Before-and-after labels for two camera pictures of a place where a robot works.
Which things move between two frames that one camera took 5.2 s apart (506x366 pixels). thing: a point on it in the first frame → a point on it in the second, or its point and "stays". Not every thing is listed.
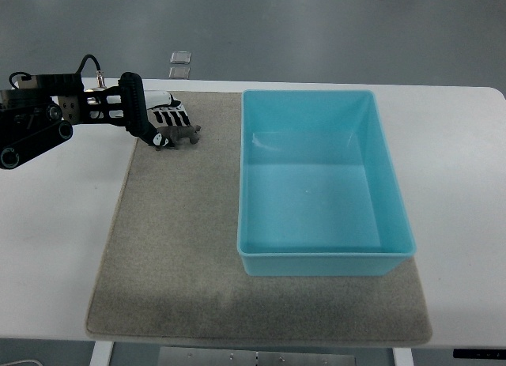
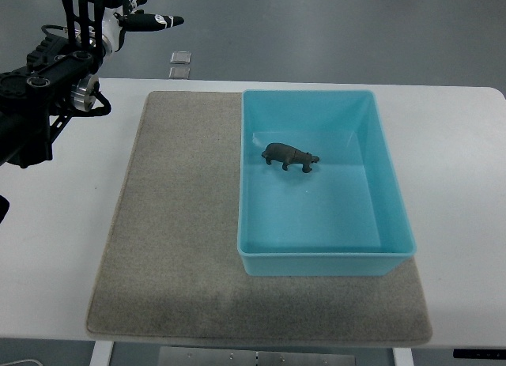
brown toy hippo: x=175 y=133 → x=288 y=155
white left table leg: x=102 y=353 stays
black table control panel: x=479 y=353 stays
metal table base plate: x=205 y=356 stays
